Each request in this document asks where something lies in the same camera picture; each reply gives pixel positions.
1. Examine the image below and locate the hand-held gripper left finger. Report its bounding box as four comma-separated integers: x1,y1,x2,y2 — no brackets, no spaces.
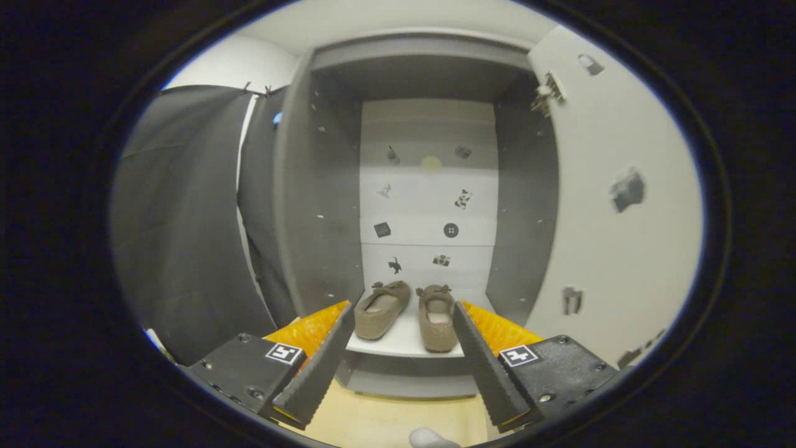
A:
183,301,356,431

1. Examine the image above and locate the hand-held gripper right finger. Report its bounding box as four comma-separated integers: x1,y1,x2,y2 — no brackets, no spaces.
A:
452,300,622,435

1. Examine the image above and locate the brown suede shoe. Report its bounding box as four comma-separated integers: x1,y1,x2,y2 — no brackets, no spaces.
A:
353,280,412,341
415,284,461,353

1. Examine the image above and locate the grey shoe cabinet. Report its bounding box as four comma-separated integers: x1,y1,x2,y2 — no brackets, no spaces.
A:
274,34,560,399

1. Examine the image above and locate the white shoe cabinet door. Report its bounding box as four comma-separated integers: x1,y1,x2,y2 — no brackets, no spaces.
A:
527,25,703,368

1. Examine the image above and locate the white rounded object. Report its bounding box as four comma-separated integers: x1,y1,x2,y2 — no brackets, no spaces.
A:
409,427,461,448

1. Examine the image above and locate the black backdrop cloth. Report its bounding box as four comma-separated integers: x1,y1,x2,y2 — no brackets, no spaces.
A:
111,85,299,366

